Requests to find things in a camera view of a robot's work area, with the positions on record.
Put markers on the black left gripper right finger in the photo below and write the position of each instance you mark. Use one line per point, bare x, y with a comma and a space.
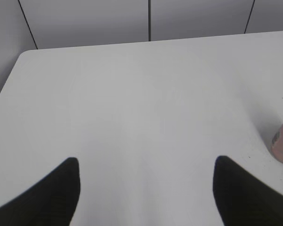
242, 199

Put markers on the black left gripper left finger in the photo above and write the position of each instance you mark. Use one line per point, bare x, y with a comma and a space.
50, 202

